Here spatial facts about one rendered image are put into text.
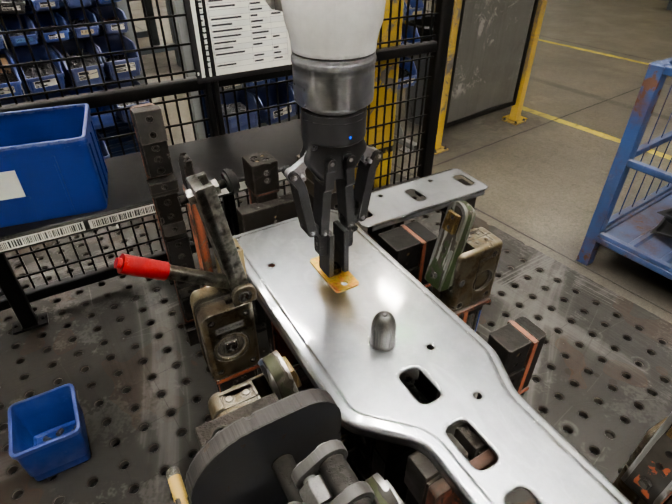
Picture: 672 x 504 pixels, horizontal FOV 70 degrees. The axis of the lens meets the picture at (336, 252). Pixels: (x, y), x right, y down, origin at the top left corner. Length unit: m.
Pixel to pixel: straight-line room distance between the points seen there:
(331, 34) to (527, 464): 0.46
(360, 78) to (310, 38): 0.06
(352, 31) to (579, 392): 0.80
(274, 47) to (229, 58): 0.10
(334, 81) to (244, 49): 0.61
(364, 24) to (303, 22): 0.06
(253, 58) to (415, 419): 0.82
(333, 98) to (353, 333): 0.30
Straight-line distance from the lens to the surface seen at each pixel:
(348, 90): 0.52
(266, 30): 1.12
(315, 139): 0.55
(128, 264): 0.56
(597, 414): 1.04
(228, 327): 0.63
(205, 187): 0.52
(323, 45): 0.51
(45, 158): 0.87
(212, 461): 0.33
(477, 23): 3.53
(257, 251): 0.78
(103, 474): 0.94
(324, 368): 0.60
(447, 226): 0.70
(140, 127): 0.81
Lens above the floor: 1.46
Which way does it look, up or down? 36 degrees down
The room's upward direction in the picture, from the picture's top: straight up
